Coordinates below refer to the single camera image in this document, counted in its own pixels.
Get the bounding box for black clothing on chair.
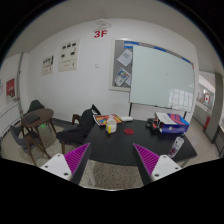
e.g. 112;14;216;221
56;105;100;144

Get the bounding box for dark tablet on round table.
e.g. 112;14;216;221
25;114;40;124

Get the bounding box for colourful magazine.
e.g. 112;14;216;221
93;114;122;126

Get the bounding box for black gadgets beside box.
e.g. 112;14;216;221
146;118;160;132

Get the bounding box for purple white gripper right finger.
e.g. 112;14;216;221
133;143;181;185

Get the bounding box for round brown wooden table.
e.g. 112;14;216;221
21;108;56;132

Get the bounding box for white mug yellow handle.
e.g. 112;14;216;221
106;119;117;134

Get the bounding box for dark chair near round table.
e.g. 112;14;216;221
28;100;43;113

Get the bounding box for white small object on table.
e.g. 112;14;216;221
121;116;133;122

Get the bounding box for red poster far left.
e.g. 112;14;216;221
6;79;15;101

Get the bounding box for red 3F wall sign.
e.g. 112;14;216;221
93;30;108;39

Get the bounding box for blue purple cardboard box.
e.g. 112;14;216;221
155;112;189;133

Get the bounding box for wooden chair under clothing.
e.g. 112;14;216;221
59;114;80;154

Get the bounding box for wall poster larger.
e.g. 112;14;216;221
58;40;80;72

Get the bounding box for black rectangular table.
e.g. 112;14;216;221
80;118;198;188

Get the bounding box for red round coaster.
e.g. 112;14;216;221
124;128;134;135

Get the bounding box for large whiteboard on stand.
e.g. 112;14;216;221
129;45;195;112

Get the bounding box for clear plastic water bottle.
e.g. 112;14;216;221
168;135;184;158

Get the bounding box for grey framed notice board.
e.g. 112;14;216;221
109;38;194;92

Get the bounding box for grey wooden chair front left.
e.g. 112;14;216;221
10;125;51;163

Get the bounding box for wall poster smaller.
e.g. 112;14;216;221
42;56;54;75

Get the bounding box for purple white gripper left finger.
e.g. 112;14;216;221
41;143;91;184

